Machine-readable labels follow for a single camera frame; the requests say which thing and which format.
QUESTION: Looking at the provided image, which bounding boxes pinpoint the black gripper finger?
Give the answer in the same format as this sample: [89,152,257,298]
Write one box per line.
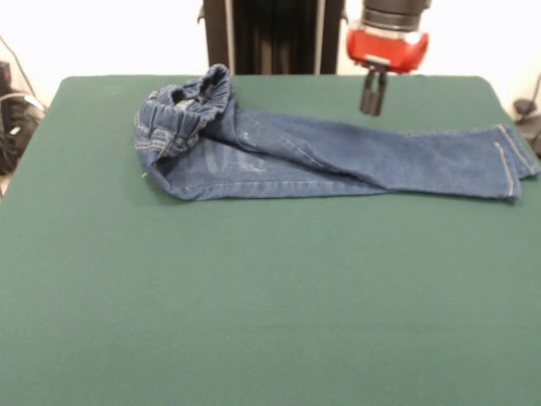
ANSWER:
[374,69,390,117]
[358,66,377,115]

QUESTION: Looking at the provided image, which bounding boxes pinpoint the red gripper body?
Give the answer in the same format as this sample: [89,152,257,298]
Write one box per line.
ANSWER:
[346,25,430,74]

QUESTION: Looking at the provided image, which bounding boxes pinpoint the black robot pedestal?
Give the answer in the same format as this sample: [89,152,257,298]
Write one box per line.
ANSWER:
[196,0,350,76]

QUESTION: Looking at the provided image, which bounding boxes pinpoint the dark green table cloth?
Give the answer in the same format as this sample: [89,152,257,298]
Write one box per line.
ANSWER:
[0,74,541,406]

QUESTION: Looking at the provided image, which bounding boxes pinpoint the blue denim jeans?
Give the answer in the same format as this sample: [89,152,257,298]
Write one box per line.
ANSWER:
[133,63,541,202]

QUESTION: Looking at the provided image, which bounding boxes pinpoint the black stand base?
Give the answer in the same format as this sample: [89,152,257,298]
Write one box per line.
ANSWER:
[0,61,46,175]
[512,98,541,156]

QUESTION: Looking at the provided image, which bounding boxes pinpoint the thin grey cable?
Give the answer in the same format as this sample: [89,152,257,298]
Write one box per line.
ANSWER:
[0,35,36,97]

